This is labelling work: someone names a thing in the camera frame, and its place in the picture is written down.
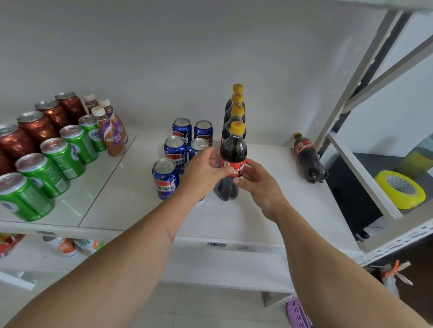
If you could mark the person's right hand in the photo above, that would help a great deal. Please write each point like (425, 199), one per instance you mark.
(262, 189)

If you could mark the person's left hand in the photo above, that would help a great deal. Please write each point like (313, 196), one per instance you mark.
(199, 175)

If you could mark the person's left thumb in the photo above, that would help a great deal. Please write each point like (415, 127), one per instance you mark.
(226, 172)

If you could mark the person's right thumb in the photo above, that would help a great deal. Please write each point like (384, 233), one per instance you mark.
(241, 181)

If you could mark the cola bottle with yellow cap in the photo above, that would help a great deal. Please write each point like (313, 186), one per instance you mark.
(233, 148)
(236, 115)
(309, 158)
(238, 88)
(237, 99)

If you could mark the person's left forearm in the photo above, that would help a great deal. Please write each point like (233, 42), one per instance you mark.
(111, 267)

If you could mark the person's right forearm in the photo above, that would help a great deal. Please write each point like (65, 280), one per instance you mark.
(335, 280)

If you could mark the cluster of blue soda cans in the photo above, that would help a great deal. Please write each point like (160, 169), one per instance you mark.
(176, 150)

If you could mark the barcode shelf label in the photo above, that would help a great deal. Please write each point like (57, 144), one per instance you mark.
(216, 244)

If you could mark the purple coffee drink bottle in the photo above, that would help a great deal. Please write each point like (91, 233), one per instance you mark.
(115, 121)

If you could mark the brown coffee drink bottle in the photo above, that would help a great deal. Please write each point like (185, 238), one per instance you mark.
(109, 133)

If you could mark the green soda can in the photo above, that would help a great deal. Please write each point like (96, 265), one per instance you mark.
(44, 175)
(93, 133)
(62, 158)
(22, 197)
(79, 145)

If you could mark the purple plastic basket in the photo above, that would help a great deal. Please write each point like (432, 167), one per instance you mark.
(297, 314)

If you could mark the dark coffee drink bottle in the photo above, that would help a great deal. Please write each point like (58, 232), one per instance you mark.
(90, 101)

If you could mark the green and white packet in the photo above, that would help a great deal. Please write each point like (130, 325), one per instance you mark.
(89, 245)

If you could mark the white metal shelf rack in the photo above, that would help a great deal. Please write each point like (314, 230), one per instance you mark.
(358, 81)

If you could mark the yellow tape roll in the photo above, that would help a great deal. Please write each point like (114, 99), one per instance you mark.
(401, 191)

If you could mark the red soda can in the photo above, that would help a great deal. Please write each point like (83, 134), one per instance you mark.
(4, 164)
(15, 142)
(36, 127)
(53, 114)
(71, 105)

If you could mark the green and yellow container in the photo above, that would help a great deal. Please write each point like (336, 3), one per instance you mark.
(416, 158)

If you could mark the orange and white spray bottle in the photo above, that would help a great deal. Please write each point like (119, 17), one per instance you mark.
(392, 273)

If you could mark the red snack packet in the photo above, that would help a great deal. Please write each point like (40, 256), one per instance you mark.
(9, 243)

